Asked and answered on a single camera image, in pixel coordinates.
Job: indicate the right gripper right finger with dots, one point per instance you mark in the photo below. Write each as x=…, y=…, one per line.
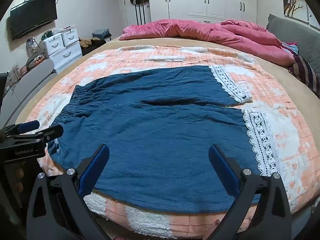
x=272, y=217

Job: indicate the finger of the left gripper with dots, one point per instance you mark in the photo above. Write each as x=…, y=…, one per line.
x=17, y=129
x=44, y=136

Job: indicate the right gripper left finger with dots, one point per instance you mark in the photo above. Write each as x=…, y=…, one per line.
x=57, y=209

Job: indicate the blue denim pants lace hem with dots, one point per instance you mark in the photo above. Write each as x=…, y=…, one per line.
x=158, y=125

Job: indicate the person left hand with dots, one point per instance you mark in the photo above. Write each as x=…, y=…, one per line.
x=17, y=175

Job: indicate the grey bed footboard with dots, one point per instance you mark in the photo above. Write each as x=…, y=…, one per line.
x=18, y=97

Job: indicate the white drawer cabinet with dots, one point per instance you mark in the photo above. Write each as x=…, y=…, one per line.
x=63, y=48

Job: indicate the clothes heap on floor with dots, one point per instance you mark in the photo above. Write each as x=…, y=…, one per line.
x=98, y=39

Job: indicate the peach white fleece blanket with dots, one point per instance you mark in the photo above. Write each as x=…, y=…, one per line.
x=296, y=139

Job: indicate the striped dark pillow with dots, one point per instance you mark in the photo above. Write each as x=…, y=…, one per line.
x=303, y=71

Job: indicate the pink red comforter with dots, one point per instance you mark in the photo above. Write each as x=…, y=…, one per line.
x=240, y=35

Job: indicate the grey quilted headboard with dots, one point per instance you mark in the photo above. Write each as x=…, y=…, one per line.
x=307, y=39

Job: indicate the white wardrobe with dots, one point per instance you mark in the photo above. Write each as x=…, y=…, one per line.
x=205, y=11

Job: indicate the black wall television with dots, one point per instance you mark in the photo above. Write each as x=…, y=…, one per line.
x=31, y=15

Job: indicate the tree wall painting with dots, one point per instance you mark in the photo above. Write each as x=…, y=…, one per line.
x=296, y=9

